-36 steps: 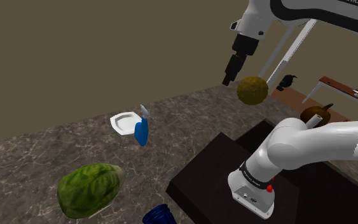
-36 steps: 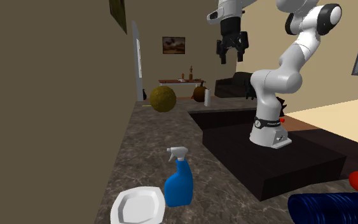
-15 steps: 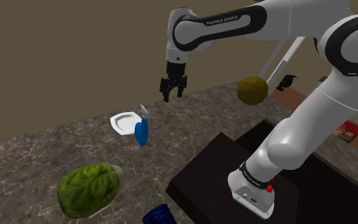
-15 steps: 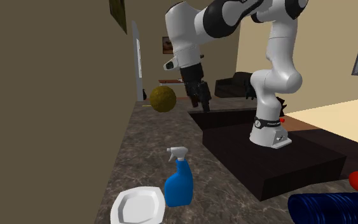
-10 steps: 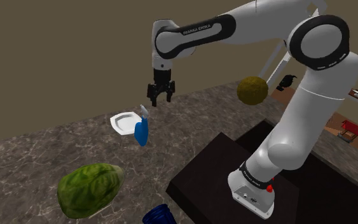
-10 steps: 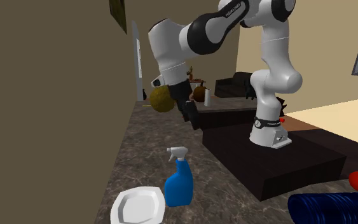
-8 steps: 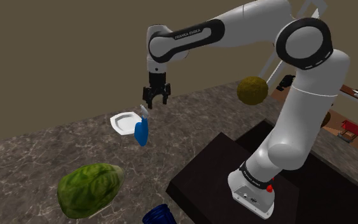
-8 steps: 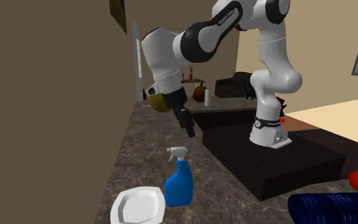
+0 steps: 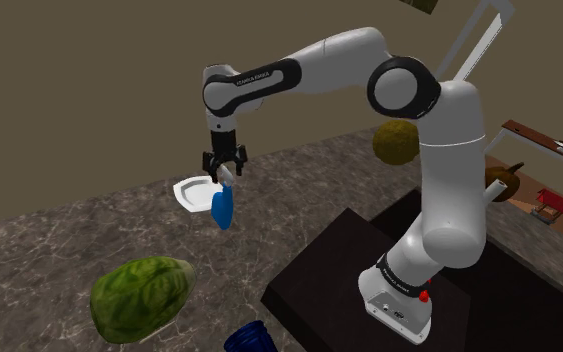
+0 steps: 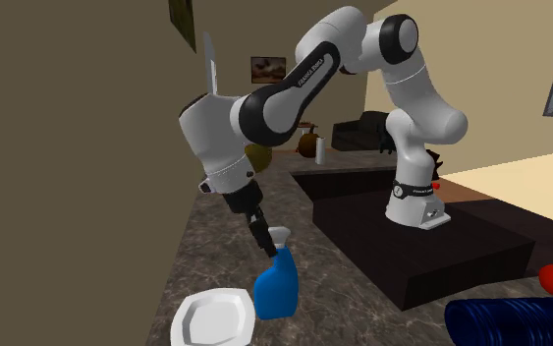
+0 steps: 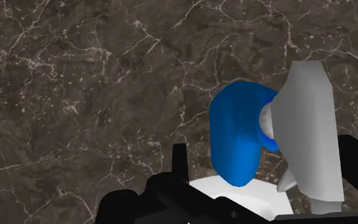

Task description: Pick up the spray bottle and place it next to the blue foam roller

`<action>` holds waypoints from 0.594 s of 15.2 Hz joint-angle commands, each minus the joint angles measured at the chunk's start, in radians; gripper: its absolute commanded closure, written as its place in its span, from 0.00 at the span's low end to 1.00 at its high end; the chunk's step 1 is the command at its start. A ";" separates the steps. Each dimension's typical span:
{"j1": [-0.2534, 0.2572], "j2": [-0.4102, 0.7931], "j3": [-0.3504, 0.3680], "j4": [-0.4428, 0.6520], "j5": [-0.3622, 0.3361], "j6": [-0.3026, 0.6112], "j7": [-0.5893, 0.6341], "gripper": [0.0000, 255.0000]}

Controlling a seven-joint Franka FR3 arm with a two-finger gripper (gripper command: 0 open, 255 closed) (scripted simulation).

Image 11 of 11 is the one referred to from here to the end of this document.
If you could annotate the blue and grey rounded object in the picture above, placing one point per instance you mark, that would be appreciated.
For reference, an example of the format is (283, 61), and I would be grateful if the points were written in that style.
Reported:
(234, 133)

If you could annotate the white round plate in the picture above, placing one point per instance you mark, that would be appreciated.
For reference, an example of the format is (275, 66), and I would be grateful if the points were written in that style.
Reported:
(259, 198)

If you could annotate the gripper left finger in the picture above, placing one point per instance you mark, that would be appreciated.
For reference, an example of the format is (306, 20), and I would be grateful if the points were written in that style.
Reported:
(169, 201)

